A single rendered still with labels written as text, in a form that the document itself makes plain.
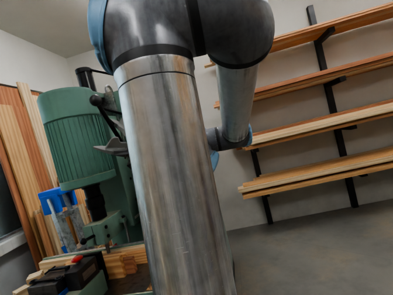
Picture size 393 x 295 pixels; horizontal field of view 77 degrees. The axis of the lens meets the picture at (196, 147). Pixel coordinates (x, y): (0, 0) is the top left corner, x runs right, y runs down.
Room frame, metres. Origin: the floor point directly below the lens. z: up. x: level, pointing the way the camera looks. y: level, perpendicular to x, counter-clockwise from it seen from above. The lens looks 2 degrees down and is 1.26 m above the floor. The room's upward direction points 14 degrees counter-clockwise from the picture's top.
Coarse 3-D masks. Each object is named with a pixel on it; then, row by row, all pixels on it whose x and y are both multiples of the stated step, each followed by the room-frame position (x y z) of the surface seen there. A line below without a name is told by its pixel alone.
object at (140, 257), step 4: (128, 252) 0.82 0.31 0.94; (132, 252) 0.81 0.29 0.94; (136, 252) 0.80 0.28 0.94; (140, 252) 0.80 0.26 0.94; (144, 252) 0.79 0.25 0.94; (136, 256) 0.80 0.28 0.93; (140, 256) 0.80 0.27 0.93; (144, 256) 0.79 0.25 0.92; (136, 260) 0.80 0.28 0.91; (140, 260) 0.80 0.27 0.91; (144, 260) 0.79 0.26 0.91; (64, 264) 0.86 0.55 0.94; (136, 264) 0.80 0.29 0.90
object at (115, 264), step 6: (108, 258) 0.75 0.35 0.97; (114, 258) 0.74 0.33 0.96; (120, 258) 0.74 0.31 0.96; (72, 264) 0.77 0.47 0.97; (108, 264) 0.74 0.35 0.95; (114, 264) 0.74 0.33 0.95; (120, 264) 0.74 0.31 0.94; (108, 270) 0.75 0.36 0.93; (114, 270) 0.74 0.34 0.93; (120, 270) 0.74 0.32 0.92; (114, 276) 0.74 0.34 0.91; (120, 276) 0.74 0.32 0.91
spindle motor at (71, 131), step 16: (48, 96) 0.74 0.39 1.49; (64, 96) 0.75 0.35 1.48; (80, 96) 0.77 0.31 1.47; (48, 112) 0.75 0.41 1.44; (64, 112) 0.75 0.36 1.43; (80, 112) 0.76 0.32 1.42; (96, 112) 0.82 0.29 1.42; (48, 128) 0.77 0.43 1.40; (64, 128) 0.75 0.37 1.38; (80, 128) 0.76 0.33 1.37; (96, 128) 0.81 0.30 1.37; (64, 144) 0.75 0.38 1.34; (80, 144) 0.75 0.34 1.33; (96, 144) 0.78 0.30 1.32; (64, 160) 0.75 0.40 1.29; (80, 160) 0.75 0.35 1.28; (96, 160) 0.78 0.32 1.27; (64, 176) 0.76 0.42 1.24; (80, 176) 0.75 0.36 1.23; (96, 176) 0.76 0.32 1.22; (112, 176) 0.81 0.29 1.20
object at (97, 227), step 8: (112, 216) 0.85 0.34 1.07; (120, 216) 0.89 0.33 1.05; (88, 224) 0.80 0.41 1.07; (96, 224) 0.78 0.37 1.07; (104, 224) 0.79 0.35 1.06; (112, 224) 0.83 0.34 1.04; (120, 224) 0.88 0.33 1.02; (88, 232) 0.79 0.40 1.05; (96, 232) 0.78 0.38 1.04; (104, 232) 0.78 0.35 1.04; (112, 232) 0.82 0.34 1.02; (96, 240) 0.78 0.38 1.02; (104, 240) 0.78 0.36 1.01
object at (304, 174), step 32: (288, 32) 2.45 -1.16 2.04; (320, 32) 2.59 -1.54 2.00; (320, 64) 2.86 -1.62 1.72; (352, 64) 2.37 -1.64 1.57; (384, 64) 2.43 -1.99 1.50; (256, 96) 2.56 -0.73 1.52; (288, 128) 2.53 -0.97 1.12; (320, 128) 2.46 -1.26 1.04; (352, 128) 2.49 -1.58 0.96; (256, 160) 2.98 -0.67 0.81; (352, 160) 2.53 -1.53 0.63; (384, 160) 2.40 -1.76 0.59; (256, 192) 2.59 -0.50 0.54; (352, 192) 2.85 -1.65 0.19
